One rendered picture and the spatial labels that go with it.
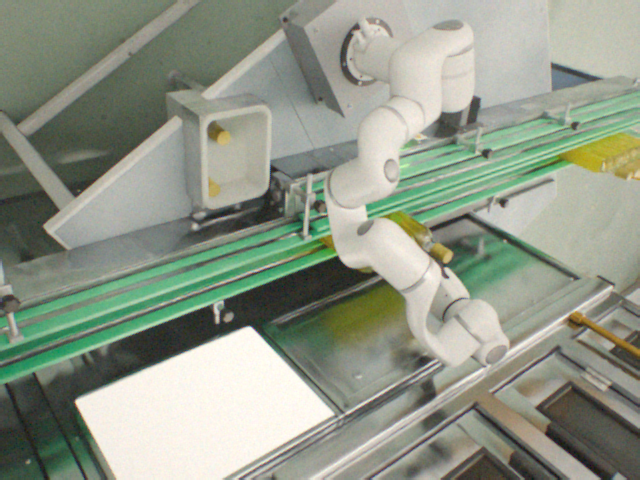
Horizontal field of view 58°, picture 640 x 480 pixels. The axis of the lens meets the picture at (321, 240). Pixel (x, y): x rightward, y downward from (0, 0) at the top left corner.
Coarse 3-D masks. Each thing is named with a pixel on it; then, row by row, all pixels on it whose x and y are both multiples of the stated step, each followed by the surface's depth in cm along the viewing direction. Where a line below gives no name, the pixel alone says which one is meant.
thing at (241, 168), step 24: (240, 120) 133; (264, 120) 130; (216, 144) 132; (240, 144) 136; (264, 144) 132; (216, 168) 135; (240, 168) 139; (264, 168) 135; (240, 192) 136; (264, 192) 138
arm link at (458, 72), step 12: (444, 60) 108; (456, 60) 108; (468, 60) 109; (444, 72) 110; (456, 72) 110; (468, 72) 111; (444, 84) 111; (456, 84) 111; (468, 84) 112; (444, 96) 113; (456, 96) 113; (468, 96) 114; (444, 108) 115; (456, 108) 115
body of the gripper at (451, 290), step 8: (448, 272) 127; (440, 280) 124; (448, 280) 124; (456, 280) 124; (440, 288) 124; (448, 288) 122; (456, 288) 122; (464, 288) 123; (440, 296) 124; (448, 296) 122; (456, 296) 121; (464, 296) 122; (432, 304) 128; (440, 304) 124; (448, 304) 122; (432, 312) 129; (440, 312) 125; (440, 320) 126
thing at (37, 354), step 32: (544, 160) 208; (448, 192) 180; (480, 192) 182; (288, 256) 144; (320, 256) 145; (192, 288) 130; (224, 288) 131; (96, 320) 118; (128, 320) 120; (160, 320) 120; (0, 352) 109; (32, 352) 110; (64, 352) 110; (0, 384) 103
